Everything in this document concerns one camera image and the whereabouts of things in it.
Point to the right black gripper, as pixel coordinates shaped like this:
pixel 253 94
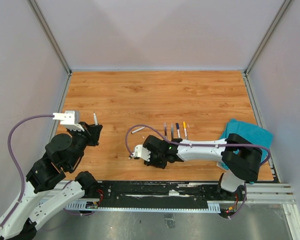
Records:
pixel 152 163

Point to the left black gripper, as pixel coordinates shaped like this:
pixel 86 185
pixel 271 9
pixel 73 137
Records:
pixel 92 131

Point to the white pen black end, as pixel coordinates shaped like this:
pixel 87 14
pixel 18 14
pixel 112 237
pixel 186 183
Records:
pixel 95 119

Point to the teal barrel gel pen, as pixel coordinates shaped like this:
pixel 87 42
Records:
pixel 172 131

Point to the dark purple pen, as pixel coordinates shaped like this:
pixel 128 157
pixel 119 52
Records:
pixel 165 130

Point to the white pen black tip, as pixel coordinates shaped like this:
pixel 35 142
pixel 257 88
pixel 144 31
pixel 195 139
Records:
pixel 178 130

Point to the white marker yellow end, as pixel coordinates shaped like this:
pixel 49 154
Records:
pixel 185 130

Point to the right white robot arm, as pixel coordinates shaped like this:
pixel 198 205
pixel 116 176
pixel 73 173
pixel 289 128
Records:
pixel 242 158

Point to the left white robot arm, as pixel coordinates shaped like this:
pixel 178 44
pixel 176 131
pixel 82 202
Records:
pixel 26 215

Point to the white pen dark barrel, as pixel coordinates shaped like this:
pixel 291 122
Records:
pixel 137 130

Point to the teal cloth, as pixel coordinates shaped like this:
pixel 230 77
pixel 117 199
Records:
pixel 251 132

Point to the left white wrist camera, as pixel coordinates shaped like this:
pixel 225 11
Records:
pixel 69 119

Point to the grey slotted cable duct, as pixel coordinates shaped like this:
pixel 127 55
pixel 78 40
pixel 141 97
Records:
pixel 198 207

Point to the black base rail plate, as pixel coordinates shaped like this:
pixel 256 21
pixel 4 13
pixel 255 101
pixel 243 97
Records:
pixel 165 193

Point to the left aluminium frame post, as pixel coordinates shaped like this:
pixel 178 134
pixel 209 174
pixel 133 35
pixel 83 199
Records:
pixel 49 34

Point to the aluminium frame post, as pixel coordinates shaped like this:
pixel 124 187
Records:
pixel 49 34
pixel 283 9

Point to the right aluminium frame post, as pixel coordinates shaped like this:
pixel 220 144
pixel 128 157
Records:
pixel 283 9

